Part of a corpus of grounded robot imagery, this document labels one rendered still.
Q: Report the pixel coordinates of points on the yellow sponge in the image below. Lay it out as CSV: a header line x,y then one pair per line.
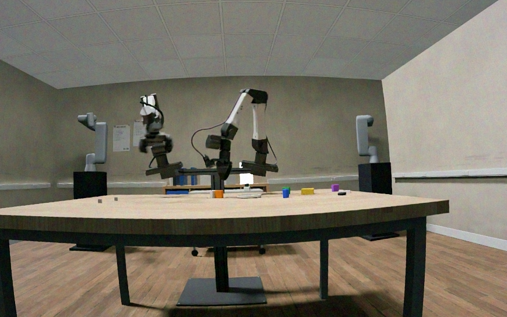
x,y
309,191

